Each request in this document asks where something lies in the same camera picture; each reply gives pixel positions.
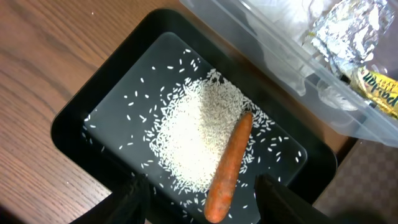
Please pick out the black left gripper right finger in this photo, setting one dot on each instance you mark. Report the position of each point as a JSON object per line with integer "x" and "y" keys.
{"x": 279, "y": 205}

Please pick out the pile of white rice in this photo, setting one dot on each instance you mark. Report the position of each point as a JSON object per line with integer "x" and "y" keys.
{"x": 192, "y": 129}

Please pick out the clear plastic waste bin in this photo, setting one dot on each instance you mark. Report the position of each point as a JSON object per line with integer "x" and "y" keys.
{"x": 243, "y": 25}

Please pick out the foil snack wrapper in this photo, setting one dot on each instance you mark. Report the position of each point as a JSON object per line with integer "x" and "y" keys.
{"x": 349, "y": 33}

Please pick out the yellow green snack packet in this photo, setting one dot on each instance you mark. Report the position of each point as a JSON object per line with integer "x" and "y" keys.
{"x": 376, "y": 87}

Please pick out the black plastic tray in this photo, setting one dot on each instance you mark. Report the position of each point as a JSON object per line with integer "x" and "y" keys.
{"x": 109, "y": 124}

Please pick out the orange carrot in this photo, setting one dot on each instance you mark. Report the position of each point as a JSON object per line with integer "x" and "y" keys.
{"x": 224, "y": 182}

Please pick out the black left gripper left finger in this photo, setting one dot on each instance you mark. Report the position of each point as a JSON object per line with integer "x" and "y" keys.
{"x": 128, "y": 204}

